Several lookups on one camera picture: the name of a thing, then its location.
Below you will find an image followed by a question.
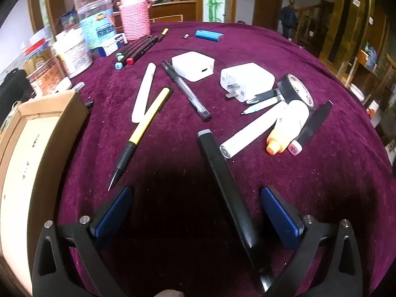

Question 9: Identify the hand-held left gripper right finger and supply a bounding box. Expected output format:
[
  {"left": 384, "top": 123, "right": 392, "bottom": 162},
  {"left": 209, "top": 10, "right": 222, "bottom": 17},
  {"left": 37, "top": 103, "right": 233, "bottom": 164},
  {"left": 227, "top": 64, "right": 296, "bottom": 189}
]
[{"left": 260, "top": 186, "right": 364, "bottom": 297}]

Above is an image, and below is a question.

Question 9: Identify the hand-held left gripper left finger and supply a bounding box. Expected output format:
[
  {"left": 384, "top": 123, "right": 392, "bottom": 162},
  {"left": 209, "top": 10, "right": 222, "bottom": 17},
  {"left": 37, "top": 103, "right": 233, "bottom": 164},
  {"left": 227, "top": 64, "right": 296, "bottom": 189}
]
[{"left": 32, "top": 186, "right": 135, "bottom": 297}]

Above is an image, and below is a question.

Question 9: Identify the black marker grey cap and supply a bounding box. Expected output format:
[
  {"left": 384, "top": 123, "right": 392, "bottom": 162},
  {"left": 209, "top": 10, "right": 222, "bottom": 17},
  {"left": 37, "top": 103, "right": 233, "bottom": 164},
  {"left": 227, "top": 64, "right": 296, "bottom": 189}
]
[{"left": 197, "top": 129, "right": 276, "bottom": 294}]

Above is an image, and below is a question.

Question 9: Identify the thick white marker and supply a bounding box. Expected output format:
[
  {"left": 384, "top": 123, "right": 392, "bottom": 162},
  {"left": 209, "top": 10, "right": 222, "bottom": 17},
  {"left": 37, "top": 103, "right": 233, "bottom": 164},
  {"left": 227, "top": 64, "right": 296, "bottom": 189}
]
[{"left": 220, "top": 100, "right": 288, "bottom": 160}]

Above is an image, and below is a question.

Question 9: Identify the yellow and black pen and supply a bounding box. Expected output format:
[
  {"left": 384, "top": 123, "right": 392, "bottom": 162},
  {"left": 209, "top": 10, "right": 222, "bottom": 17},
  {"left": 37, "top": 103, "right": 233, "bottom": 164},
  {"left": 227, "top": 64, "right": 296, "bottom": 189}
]
[{"left": 108, "top": 86, "right": 174, "bottom": 191}]

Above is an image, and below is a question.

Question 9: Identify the white tube orange cap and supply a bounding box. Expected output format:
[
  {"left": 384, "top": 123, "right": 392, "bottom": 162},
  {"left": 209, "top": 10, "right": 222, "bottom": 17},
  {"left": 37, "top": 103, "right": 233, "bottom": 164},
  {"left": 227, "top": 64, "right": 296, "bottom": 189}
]
[{"left": 267, "top": 99, "right": 310, "bottom": 155}]

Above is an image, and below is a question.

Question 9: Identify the black marker pink cap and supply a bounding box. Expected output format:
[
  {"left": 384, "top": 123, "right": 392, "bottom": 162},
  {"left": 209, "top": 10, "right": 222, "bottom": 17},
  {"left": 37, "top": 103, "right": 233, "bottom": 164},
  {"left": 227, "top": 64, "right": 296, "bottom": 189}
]
[{"left": 288, "top": 100, "right": 334, "bottom": 156}]

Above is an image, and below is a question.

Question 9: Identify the shallow cardboard box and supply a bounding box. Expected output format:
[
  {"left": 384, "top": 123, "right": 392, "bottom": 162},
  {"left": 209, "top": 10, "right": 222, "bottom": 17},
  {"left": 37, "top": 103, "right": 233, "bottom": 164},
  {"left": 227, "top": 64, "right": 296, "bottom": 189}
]
[{"left": 0, "top": 91, "right": 92, "bottom": 297}]

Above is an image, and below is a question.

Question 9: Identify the slim white pen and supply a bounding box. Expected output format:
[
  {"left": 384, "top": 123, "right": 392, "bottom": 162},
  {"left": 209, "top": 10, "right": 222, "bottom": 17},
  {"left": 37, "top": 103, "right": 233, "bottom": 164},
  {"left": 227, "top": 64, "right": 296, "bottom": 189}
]
[{"left": 131, "top": 62, "right": 157, "bottom": 124}]

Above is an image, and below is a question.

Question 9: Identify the clear black gel pen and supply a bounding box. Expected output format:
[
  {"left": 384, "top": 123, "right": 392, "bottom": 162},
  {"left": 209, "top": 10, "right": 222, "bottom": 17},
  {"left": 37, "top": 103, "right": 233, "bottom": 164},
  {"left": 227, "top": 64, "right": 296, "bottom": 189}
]
[{"left": 161, "top": 61, "right": 213, "bottom": 122}]

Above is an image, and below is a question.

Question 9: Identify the white pronged charger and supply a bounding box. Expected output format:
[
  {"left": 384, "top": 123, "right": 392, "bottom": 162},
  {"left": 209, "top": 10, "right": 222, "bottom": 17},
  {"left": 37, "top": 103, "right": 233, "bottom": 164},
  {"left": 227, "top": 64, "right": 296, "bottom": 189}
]
[{"left": 220, "top": 62, "right": 276, "bottom": 103}]

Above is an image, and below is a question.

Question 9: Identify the purple velvet tablecloth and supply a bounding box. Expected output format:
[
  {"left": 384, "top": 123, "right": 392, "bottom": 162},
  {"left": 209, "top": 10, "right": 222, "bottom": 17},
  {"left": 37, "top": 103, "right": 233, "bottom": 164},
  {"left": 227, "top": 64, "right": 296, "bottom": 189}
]
[{"left": 57, "top": 21, "right": 393, "bottom": 297}]

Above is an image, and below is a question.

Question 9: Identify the white pen blue tip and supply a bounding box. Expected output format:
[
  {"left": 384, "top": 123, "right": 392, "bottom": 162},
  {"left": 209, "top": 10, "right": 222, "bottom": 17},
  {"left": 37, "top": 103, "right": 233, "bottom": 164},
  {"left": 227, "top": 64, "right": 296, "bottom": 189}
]
[{"left": 241, "top": 96, "right": 285, "bottom": 116}]

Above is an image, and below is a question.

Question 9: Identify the grey and black pen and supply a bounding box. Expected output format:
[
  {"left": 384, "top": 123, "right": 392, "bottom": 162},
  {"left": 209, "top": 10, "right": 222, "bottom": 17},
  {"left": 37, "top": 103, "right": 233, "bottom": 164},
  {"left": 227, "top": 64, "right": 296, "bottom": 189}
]
[{"left": 246, "top": 88, "right": 280, "bottom": 104}]

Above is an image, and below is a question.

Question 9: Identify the black tape roll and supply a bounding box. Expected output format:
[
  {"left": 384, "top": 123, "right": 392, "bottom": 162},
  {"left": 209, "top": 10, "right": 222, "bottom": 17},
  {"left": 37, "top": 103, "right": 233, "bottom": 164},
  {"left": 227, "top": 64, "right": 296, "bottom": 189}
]
[{"left": 276, "top": 74, "right": 314, "bottom": 109}]

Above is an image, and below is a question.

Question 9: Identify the small white capsule case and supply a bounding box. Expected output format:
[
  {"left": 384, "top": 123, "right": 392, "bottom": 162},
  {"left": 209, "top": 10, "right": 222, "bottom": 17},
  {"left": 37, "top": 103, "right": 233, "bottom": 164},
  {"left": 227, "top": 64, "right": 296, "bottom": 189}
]
[{"left": 51, "top": 77, "right": 73, "bottom": 95}]

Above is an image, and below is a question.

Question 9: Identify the white cup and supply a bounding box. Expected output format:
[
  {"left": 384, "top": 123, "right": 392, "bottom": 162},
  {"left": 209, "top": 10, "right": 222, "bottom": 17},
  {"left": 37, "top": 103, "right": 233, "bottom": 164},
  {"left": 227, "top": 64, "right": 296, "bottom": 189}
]
[{"left": 349, "top": 83, "right": 366, "bottom": 101}]

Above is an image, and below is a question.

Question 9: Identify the amber jar with label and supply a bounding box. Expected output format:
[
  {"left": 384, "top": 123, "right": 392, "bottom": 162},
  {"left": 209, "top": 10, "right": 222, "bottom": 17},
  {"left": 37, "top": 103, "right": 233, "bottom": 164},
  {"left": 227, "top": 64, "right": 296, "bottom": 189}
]
[{"left": 26, "top": 56, "right": 67, "bottom": 98}]

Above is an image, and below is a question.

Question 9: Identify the black leather sofa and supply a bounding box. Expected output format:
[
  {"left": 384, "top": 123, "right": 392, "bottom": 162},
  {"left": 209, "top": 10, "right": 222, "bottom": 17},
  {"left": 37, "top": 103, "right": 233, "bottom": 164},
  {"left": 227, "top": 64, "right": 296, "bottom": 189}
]
[{"left": 0, "top": 68, "right": 33, "bottom": 127}]

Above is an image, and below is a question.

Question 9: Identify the white plastic jar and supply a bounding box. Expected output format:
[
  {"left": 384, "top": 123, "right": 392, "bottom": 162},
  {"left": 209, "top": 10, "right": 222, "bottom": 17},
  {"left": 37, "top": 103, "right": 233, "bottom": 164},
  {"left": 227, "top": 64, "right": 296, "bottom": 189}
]
[{"left": 51, "top": 29, "right": 93, "bottom": 79}]

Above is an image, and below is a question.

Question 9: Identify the black marker blue cap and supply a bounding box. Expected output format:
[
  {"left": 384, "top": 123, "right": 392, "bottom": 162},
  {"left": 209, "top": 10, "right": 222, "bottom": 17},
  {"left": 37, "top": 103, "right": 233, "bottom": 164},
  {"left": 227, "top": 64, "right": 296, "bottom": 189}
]
[{"left": 114, "top": 36, "right": 155, "bottom": 70}]

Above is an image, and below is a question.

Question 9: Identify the small blue white box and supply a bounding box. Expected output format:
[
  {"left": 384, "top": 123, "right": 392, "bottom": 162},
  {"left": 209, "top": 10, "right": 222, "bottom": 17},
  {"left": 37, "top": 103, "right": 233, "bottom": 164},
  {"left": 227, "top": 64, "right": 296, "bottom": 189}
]
[{"left": 96, "top": 32, "right": 128, "bottom": 58}]

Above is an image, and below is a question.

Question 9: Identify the black marker red cap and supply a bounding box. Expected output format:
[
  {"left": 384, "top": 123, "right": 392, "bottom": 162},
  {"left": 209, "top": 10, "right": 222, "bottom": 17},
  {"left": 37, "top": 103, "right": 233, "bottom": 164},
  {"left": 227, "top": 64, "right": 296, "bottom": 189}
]
[{"left": 126, "top": 37, "right": 159, "bottom": 65}]

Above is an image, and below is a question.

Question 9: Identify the black marker white cap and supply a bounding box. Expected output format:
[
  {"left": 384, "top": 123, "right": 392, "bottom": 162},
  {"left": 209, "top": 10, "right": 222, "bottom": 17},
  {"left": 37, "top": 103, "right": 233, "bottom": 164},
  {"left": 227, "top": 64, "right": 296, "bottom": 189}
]
[{"left": 118, "top": 35, "right": 151, "bottom": 62}]

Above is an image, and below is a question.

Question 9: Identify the black marker green cap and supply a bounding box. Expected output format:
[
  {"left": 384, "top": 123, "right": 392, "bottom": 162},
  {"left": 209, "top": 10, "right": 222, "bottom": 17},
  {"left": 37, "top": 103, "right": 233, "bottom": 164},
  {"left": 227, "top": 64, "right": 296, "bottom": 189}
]
[{"left": 115, "top": 34, "right": 147, "bottom": 59}]

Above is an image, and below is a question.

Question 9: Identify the white square charger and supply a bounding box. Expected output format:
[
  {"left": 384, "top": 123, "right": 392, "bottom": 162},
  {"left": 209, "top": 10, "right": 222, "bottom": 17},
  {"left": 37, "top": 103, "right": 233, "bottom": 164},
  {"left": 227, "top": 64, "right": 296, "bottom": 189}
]
[{"left": 171, "top": 51, "right": 215, "bottom": 83}]

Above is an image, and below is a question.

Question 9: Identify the red lid container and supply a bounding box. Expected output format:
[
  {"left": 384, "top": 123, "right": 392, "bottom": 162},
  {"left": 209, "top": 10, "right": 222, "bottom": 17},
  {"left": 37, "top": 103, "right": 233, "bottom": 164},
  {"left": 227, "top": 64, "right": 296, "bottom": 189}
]
[{"left": 23, "top": 44, "right": 50, "bottom": 59}]

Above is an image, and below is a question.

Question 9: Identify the clear plastic jar blue label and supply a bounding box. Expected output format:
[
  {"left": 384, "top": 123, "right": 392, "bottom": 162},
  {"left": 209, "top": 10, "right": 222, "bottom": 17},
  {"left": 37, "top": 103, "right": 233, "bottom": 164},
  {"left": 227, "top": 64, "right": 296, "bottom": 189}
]
[{"left": 72, "top": 0, "right": 117, "bottom": 51}]

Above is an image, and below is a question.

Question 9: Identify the wooden shelf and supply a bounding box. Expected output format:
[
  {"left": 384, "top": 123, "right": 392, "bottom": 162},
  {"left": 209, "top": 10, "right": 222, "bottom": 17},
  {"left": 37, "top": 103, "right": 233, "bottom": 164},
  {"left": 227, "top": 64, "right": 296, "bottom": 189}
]
[{"left": 319, "top": 0, "right": 396, "bottom": 149}]

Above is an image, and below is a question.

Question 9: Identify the jar in pink knitted sleeve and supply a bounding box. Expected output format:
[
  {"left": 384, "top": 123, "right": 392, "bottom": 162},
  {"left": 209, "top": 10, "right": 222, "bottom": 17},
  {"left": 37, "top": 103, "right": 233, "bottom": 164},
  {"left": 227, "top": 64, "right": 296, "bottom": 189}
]
[{"left": 118, "top": 0, "right": 153, "bottom": 41}]

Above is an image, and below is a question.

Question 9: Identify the wooden stair railing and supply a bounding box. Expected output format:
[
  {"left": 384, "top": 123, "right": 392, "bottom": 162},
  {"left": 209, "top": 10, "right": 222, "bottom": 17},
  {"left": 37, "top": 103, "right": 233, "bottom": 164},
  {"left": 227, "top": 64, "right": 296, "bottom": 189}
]
[{"left": 294, "top": 3, "right": 322, "bottom": 47}]

